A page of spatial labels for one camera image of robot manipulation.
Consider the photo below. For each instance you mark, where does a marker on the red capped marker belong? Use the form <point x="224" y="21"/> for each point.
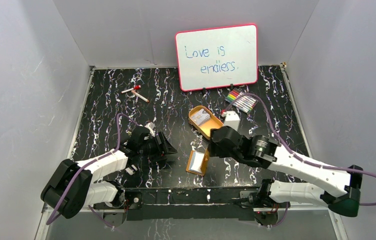
<point x="136" y="87"/>

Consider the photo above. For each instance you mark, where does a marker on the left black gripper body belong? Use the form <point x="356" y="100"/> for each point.
<point x="161" y="145"/>

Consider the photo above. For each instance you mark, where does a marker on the white plastic clip block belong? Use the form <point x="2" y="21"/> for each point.
<point x="131" y="170"/>

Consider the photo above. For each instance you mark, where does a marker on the tan oval tray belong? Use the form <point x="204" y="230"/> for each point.
<point x="205" y="129"/>

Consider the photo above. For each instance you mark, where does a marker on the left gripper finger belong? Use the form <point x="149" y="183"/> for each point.
<point x="165" y="147"/>
<point x="154" y="158"/>

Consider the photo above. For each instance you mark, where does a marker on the coloured marker pack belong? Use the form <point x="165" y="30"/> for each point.
<point x="244" y="103"/>

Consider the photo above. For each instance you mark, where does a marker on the white board pink frame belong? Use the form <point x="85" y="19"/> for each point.
<point x="217" y="57"/>

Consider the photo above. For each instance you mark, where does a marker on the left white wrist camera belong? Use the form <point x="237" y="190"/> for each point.
<point x="151" y="127"/>

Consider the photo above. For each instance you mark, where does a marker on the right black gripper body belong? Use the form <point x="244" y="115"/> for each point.
<point x="220" y="153"/>

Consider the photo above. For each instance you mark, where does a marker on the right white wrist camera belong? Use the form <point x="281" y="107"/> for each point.
<point x="231" y="119"/>

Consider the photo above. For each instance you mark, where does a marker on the credit cards stack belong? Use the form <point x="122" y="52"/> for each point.
<point x="200" y="117"/>

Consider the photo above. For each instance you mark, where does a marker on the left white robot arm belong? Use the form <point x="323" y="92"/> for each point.
<point x="78" y="184"/>

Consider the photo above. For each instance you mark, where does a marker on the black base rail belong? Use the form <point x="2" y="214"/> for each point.
<point x="189" y="203"/>

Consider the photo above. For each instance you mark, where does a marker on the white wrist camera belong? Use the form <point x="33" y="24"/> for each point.
<point x="231" y="119"/>
<point x="151" y="127"/>

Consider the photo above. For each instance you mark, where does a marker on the white marker pen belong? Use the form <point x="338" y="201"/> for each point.
<point x="140" y="96"/>

